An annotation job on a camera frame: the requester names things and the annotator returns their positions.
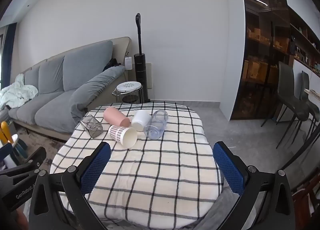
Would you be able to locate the dark blue curtain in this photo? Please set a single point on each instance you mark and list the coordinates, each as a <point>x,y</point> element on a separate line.
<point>9,50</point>

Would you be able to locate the white hanging tag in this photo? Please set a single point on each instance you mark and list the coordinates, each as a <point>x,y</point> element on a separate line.
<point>128,63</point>

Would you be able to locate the black upright vacuum cleaner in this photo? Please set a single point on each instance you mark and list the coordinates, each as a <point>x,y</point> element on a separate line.
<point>140,67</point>

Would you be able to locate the brown wooden chair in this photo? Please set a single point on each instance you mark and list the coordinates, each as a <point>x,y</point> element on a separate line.
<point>306,200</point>

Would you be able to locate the clear plastic cup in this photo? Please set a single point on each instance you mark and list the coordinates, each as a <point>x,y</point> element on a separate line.
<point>156,126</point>

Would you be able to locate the black checked white tablecloth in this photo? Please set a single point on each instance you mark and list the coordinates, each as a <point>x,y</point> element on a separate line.
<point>155,170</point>

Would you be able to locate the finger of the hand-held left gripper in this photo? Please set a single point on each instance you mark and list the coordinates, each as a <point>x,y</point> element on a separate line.
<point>32,160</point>

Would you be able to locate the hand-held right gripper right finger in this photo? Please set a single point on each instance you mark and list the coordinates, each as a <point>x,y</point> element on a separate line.
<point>228,167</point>

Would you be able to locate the patterned paper cup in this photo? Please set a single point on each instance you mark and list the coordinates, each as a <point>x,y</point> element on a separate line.
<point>120,133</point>

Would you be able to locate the white cup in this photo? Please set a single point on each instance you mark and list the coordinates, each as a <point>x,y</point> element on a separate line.
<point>141,120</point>

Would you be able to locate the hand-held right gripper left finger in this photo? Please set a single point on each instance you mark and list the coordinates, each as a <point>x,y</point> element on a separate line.
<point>96,167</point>

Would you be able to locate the grey sofa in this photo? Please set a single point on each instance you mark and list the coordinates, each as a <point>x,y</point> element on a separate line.
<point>55,105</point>

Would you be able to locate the open wall shelf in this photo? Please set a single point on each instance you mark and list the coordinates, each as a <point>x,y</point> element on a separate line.
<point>303,42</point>

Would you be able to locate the dark glass cabinet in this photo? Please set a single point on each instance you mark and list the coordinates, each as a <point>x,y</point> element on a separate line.
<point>260,57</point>

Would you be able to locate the dark cloth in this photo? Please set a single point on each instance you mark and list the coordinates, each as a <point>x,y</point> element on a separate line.
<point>111,64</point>

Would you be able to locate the yellow and blue child chair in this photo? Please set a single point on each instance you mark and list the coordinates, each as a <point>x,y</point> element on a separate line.
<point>7,140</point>

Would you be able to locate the dark green dining chair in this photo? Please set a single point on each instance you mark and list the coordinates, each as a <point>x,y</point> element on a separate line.
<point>310,100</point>
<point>287,95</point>

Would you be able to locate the pink cup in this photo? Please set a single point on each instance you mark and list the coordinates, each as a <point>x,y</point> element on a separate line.
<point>116,117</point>

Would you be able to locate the grey transparent square cup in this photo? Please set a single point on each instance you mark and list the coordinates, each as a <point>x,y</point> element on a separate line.
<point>92,127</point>

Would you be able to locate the patterned floor rug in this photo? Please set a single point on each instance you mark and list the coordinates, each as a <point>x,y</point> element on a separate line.
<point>42,140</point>

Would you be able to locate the pale green blanket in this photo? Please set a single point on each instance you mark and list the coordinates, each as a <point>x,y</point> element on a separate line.
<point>17,93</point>

